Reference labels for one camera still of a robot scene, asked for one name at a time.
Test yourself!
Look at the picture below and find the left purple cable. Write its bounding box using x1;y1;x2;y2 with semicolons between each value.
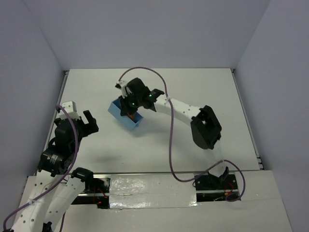
2;104;81;232

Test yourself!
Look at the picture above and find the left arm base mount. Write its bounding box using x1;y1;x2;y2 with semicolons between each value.
71;177;111;209

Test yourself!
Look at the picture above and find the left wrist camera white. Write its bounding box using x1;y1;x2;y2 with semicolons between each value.
58;101;80;120

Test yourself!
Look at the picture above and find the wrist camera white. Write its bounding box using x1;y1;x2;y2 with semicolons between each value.
58;101;80;120
115;80;128;98

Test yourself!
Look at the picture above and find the silver tape patch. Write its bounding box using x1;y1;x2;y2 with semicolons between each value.
109;174;197;209

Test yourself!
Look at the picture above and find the purple cable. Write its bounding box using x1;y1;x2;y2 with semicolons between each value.
2;104;81;232
118;67;246;202

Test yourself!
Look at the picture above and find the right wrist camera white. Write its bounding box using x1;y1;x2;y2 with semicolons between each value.
115;80;128;98

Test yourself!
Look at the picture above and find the blue rectangular box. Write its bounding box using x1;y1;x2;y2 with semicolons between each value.
108;99;143;131

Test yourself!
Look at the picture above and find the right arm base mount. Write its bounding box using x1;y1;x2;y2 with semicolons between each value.
192;174;240;203

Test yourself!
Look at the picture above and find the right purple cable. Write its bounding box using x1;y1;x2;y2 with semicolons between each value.
118;67;246;202

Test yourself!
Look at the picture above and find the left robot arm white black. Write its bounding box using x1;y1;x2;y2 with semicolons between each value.
3;104;98;232

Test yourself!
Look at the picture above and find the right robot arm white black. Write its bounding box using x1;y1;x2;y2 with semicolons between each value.
115;78;229;182

